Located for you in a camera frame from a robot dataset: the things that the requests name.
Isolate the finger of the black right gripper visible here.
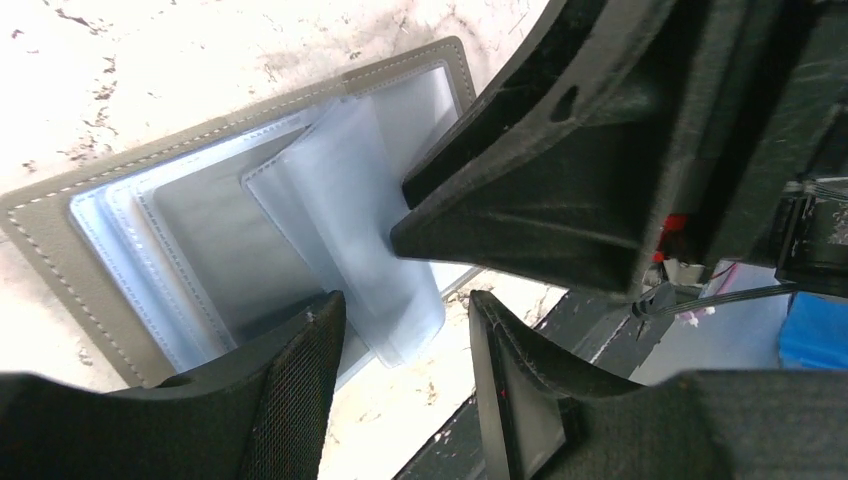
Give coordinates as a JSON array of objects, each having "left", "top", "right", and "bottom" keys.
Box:
[{"left": 391, "top": 1, "right": 749, "bottom": 297}]

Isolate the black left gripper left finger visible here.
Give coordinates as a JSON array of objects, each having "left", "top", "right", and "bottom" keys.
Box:
[{"left": 1, "top": 292, "right": 346, "bottom": 479}]

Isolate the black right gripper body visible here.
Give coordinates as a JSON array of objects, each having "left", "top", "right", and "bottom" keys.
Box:
[{"left": 660, "top": 1, "right": 847, "bottom": 297}]

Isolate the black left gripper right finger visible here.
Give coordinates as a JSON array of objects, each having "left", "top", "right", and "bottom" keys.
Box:
[{"left": 469, "top": 290, "right": 847, "bottom": 479}]

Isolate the grey card holder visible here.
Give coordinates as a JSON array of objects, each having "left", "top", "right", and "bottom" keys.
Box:
[{"left": 1, "top": 36, "right": 475, "bottom": 387}]

